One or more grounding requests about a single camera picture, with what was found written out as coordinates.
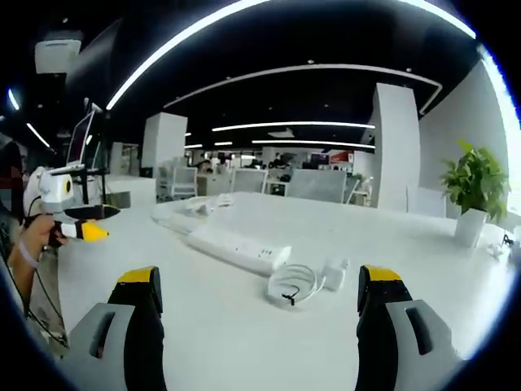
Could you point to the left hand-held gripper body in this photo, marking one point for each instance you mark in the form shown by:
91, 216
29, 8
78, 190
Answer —
49, 191

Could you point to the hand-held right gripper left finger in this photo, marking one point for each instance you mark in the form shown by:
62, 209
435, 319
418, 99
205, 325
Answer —
114, 350

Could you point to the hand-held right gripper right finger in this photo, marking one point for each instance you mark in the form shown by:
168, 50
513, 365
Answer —
399, 350

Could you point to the white charger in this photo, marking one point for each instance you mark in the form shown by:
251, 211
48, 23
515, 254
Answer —
335, 273

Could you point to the white power strip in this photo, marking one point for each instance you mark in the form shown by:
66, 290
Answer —
236, 248

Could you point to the white desk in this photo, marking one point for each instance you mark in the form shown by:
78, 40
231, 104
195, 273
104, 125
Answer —
244, 346

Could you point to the person's left hand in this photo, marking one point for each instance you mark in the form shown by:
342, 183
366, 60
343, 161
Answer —
36, 236

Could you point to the black monitor stand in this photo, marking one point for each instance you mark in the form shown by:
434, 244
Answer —
84, 187

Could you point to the white low cabinet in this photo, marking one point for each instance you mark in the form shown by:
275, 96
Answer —
134, 191

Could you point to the pale wristband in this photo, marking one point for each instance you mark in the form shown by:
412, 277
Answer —
29, 254

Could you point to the person's own clothed body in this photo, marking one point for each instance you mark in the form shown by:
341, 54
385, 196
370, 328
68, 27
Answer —
49, 293

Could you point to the white mesh office chair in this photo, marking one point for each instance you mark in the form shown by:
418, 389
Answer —
179, 181

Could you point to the white ceiling air conditioner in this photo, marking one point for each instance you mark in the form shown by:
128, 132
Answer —
57, 55

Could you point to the white chair back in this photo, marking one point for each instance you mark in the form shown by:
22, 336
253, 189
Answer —
425, 201

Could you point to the potted green plant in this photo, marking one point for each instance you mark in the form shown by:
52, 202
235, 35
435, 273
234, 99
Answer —
476, 183

